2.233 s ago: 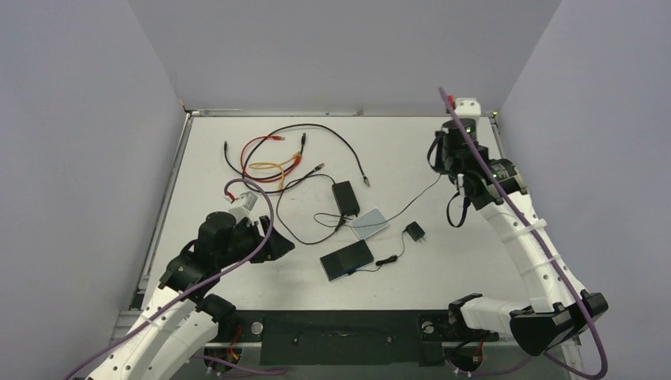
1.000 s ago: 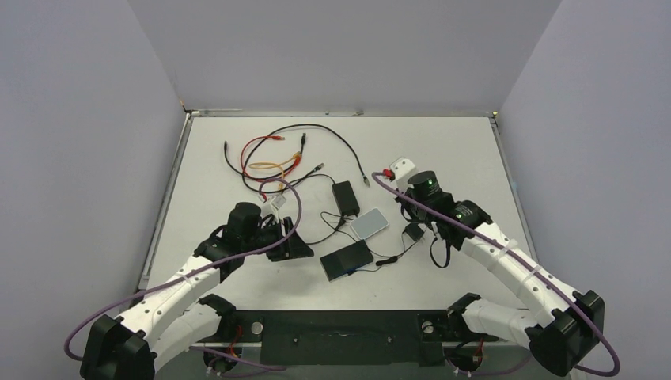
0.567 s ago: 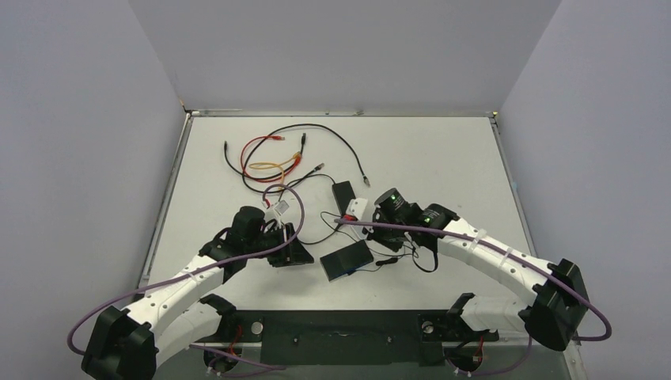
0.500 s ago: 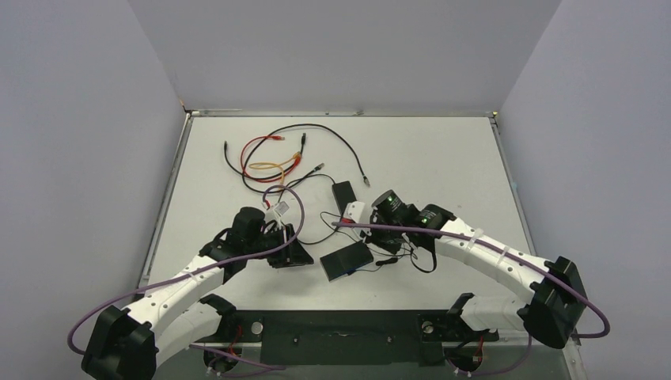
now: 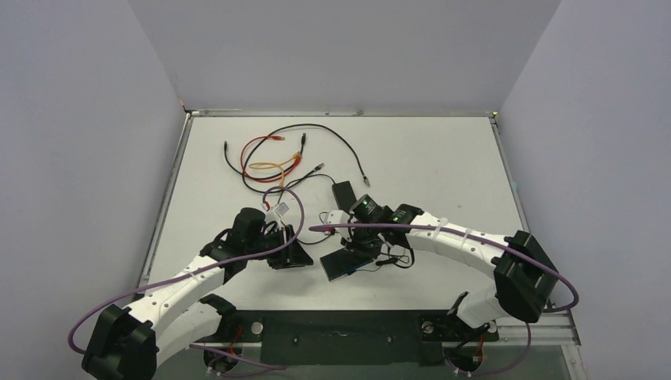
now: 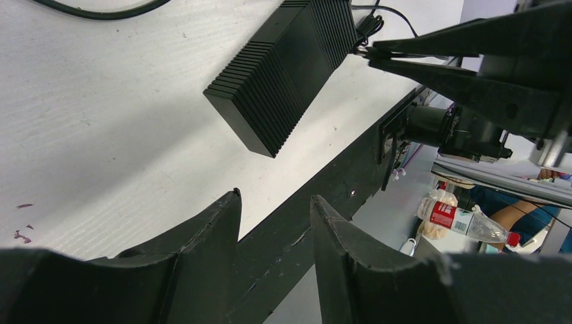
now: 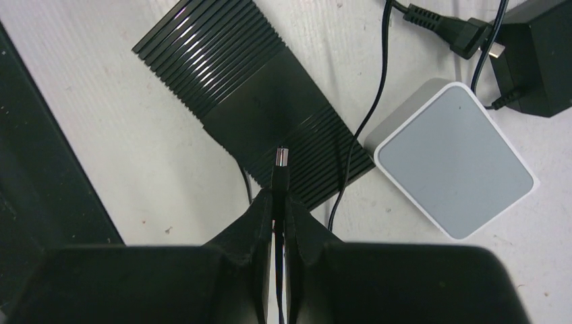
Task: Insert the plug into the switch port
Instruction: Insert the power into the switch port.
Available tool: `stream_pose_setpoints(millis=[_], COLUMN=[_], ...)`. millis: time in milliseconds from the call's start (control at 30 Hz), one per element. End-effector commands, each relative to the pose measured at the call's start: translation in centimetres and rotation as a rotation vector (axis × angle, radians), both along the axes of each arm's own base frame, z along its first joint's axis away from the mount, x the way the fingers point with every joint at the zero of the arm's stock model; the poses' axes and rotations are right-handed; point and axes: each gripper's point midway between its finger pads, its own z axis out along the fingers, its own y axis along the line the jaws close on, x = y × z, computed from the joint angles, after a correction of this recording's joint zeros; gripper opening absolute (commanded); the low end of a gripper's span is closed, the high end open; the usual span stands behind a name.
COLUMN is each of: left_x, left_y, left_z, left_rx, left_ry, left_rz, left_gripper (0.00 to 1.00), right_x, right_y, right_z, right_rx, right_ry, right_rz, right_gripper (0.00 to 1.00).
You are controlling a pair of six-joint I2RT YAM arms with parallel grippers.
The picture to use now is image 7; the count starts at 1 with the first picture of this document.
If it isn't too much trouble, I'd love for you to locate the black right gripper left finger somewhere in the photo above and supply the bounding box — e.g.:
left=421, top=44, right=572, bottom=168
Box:
left=9, top=190, right=273, bottom=323

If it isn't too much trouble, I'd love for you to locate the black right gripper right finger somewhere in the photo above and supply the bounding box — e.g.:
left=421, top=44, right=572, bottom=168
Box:
left=285, top=197, right=529, bottom=323

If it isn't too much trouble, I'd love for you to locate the thin black barrel plug cable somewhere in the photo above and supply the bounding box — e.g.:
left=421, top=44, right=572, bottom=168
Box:
left=270, top=146, right=291, bottom=324

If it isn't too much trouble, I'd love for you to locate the black ribbed network switch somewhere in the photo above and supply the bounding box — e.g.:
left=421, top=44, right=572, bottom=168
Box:
left=133, top=0, right=374, bottom=209

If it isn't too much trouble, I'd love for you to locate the white square network box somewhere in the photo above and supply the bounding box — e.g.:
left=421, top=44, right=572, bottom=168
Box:
left=364, top=78, right=538, bottom=240

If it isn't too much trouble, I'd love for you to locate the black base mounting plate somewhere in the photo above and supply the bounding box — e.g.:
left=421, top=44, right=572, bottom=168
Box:
left=1, top=29, right=122, bottom=316

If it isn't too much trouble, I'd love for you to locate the black power brick adapter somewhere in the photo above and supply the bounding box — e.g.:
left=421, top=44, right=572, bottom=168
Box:
left=490, top=0, right=571, bottom=117

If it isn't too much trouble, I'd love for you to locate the black two-prong power cord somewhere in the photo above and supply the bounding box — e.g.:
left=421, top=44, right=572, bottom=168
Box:
left=389, top=0, right=506, bottom=60

